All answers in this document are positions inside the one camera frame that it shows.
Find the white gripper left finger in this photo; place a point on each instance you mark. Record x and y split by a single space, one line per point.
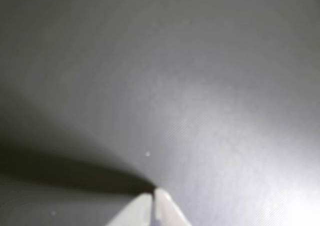
135 213

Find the dark grey table mat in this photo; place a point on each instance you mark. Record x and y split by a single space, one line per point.
160 85

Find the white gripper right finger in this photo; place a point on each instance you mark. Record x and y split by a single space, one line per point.
167 211

